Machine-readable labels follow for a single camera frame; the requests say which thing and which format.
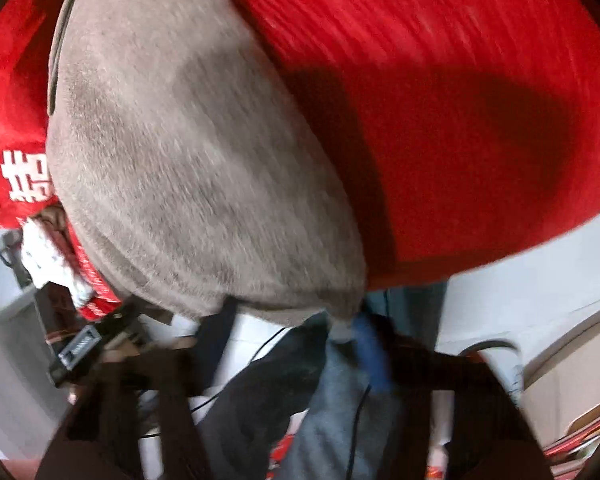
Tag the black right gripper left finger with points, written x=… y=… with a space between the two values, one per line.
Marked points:
x=122 y=403

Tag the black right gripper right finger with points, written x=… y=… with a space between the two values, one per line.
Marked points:
x=453 y=414

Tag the grey knit garment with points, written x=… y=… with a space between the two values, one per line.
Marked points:
x=186 y=169

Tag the red white cloth bundle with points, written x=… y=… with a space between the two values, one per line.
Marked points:
x=52 y=254

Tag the dark grey trousers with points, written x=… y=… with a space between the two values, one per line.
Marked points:
x=314 y=370

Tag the red printed bedspread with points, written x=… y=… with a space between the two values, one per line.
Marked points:
x=462 y=131

